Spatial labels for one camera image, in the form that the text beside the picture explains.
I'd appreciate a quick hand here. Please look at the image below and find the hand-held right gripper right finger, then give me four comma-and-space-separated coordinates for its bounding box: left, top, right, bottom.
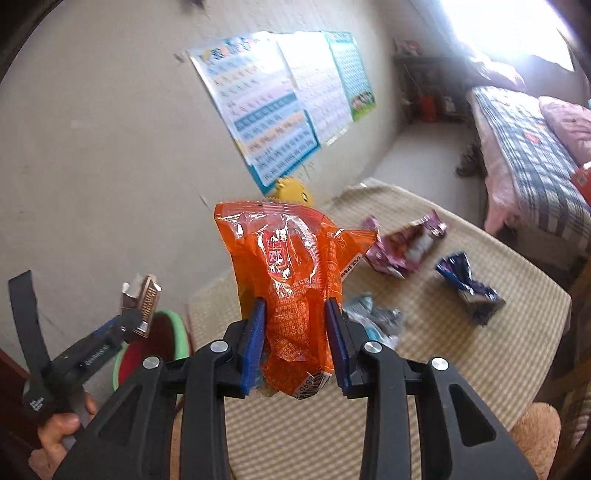
324, 298, 539, 480

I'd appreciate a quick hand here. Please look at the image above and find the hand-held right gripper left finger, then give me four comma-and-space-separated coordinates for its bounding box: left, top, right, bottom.
52, 299, 267, 480

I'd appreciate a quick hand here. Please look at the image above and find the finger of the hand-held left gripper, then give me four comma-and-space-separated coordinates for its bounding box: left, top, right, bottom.
92, 317, 123, 339
99, 308, 145, 354

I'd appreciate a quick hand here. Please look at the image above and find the brown chocolate wrapper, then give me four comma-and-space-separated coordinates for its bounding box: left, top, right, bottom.
119, 274, 162, 340

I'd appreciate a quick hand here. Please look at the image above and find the green plastic basin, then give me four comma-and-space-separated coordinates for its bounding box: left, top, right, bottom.
112, 310, 192, 402

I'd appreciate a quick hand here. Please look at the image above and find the orange snack packet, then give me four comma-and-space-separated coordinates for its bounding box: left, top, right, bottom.
213, 199, 380, 401

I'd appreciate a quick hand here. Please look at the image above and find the person's left hand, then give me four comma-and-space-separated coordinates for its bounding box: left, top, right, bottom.
36, 392, 99, 462

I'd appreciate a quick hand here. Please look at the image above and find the dark red wooden furniture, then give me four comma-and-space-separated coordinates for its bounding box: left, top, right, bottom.
0, 348, 35, 444

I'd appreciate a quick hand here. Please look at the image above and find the silver blue wrapper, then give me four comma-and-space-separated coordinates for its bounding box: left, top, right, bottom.
344, 292, 407, 349

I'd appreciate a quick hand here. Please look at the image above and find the checked tablecloth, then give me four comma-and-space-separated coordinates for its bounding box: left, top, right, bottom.
187, 182, 572, 480

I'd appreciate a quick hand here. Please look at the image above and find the pink snack wrapper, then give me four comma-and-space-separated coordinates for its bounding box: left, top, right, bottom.
361, 216, 398, 275

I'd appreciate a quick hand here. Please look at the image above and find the purple picture snack wrapper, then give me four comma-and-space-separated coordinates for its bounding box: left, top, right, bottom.
383, 210, 448, 278

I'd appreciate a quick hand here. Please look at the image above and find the dark blue snack wrapper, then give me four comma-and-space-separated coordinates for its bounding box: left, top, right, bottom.
435, 251, 506, 326

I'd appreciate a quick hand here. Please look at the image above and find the yellow duck toy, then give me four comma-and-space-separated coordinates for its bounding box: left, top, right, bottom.
271, 176, 315, 206

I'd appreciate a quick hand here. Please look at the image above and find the tan plush toy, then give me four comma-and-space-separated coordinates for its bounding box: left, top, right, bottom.
508, 401, 561, 480

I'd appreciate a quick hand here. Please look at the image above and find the pair of shoes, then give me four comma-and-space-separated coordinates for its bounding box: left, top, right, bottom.
455, 143, 485, 178

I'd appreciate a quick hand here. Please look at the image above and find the bed with plaid blanket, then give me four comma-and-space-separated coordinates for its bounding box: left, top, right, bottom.
465, 85, 591, 257

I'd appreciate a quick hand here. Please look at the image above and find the dark shelf unit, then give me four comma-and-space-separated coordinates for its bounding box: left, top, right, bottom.
392, 54, 472, 123

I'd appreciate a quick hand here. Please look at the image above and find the red packet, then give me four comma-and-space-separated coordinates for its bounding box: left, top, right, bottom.
573, 161, 591, 204

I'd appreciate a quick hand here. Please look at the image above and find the pink bedding pile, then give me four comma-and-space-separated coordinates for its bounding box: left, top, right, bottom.
466, 53, 527, 90

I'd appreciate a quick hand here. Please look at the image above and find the pink quilted pillow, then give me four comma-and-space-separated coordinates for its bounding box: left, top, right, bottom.
538, 96, 591, 169

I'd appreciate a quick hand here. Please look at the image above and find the blue wall poster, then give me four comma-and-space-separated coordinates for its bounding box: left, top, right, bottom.
187, 39, 321, 195

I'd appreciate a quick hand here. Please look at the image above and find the white wall poster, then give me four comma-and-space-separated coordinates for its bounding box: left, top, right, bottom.
276, 31, 352, 146

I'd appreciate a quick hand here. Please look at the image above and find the green wall poster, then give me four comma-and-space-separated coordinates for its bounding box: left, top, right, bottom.
325, 31, 377, 121

